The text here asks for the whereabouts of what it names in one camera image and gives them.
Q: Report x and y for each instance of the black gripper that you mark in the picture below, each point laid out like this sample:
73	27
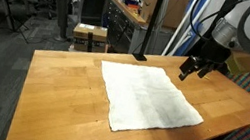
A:
206	51

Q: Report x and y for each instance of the white cloth towel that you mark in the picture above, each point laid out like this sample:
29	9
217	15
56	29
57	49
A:
143	97

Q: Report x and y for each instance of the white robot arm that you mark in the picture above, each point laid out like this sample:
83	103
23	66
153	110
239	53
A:
231	33

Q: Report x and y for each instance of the black vertical pole stand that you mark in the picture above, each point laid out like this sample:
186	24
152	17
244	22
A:
140	56

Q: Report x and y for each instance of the grey cabinet with drawers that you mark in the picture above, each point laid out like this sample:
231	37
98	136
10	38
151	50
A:
126	34

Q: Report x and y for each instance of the cardboard box on floor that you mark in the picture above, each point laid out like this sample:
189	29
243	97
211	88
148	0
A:
89	38

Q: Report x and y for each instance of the black monitor on floor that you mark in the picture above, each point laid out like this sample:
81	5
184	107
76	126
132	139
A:
92	12

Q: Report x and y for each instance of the black tripod stand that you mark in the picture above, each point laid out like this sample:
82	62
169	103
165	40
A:
11	20

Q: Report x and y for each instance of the yellow wrist camera mount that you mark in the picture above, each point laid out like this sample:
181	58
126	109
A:
238	63

